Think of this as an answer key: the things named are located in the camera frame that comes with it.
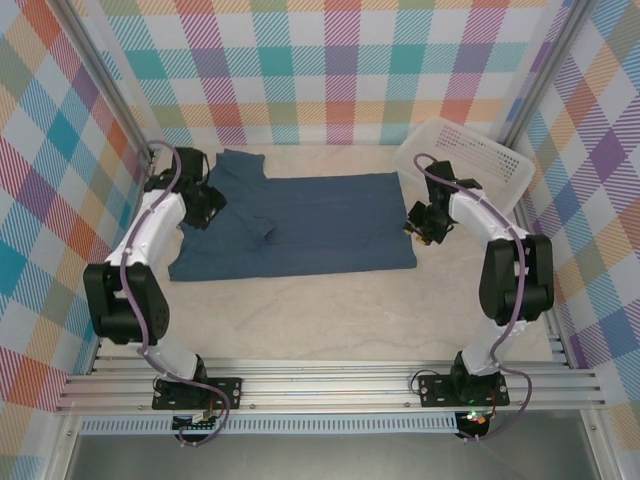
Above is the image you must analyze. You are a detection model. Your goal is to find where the blue t-shirt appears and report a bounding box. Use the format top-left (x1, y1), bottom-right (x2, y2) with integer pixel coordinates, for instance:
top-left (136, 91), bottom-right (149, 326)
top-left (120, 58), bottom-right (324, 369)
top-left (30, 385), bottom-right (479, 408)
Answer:
top-left (167, 148), bottom-right (420, 284)

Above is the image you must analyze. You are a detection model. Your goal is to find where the white perforated plastic basket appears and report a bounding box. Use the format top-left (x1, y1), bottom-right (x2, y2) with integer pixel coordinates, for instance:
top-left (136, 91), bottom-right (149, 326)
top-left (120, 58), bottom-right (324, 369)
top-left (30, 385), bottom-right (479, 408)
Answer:
top-left (393, 118), bottom-right (536, 216)

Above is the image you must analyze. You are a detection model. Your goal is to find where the grey metal shelf plate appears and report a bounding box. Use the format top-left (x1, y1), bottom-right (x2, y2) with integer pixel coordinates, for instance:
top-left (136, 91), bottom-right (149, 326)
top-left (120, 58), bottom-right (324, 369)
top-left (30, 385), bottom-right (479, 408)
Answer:
top-left (64, 432), bottom-right (599, 480)

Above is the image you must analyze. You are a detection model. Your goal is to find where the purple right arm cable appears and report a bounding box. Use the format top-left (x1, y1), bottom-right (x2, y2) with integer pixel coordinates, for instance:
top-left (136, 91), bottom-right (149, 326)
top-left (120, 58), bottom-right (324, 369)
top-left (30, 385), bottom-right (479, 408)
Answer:
top-left (412, 152), bottom-right (532, 444)

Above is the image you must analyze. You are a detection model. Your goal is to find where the aluminium upright post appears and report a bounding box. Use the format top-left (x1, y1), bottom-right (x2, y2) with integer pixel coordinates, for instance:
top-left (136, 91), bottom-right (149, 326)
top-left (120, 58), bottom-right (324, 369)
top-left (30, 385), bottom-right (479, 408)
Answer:
top-left (52, 0), bottom-right (154, 151)
top-left (498, 0), bottom-right (596, 151)

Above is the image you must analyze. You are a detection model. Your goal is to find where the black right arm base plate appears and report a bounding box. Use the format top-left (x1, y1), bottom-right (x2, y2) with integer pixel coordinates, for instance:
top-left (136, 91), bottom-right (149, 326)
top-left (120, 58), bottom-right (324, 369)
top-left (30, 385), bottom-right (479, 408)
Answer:
top-left (418, 374), bottom-right (511, 407)

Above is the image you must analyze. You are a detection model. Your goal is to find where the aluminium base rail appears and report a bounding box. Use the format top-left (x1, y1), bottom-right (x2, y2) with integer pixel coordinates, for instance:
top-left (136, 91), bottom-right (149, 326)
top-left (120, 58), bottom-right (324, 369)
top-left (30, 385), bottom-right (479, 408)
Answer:
top-left (54, 355), bottom-right (609, 414)

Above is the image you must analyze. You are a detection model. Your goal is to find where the white slotted cable duct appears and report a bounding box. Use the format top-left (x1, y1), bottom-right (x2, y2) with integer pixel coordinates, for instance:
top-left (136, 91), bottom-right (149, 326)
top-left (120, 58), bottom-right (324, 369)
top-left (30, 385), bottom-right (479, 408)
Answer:
top-left (79, 412), bottom-right (459, 435)

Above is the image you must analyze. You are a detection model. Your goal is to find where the aluminium side rail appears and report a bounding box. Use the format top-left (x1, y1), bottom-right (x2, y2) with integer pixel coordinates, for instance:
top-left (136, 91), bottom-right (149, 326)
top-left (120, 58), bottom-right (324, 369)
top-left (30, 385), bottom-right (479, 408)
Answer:
top-left (87, 142), bottom-right (154, 374)

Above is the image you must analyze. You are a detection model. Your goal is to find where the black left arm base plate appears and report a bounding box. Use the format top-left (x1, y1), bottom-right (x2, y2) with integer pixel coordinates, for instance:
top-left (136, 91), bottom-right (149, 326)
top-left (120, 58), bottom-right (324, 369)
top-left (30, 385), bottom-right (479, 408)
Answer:
top-left (152, 377), bottom-right (245, 411)

